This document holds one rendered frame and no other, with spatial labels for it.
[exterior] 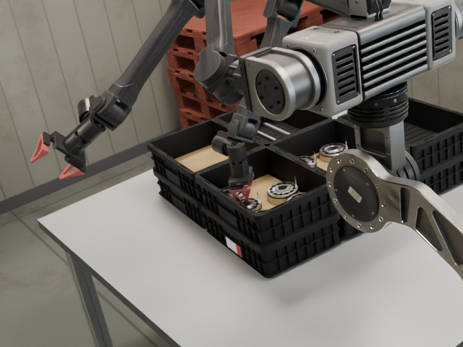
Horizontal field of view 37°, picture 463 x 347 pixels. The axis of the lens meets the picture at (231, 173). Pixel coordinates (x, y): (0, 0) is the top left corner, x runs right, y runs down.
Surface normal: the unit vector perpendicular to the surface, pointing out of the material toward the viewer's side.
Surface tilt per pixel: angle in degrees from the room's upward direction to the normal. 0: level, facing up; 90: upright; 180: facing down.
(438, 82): 90
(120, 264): 0
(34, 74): 90
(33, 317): 0
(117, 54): 90
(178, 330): 0
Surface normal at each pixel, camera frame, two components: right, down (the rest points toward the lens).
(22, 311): -0.16, -0.89
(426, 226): -0.79, 0.38
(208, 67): -0.62, -0.46
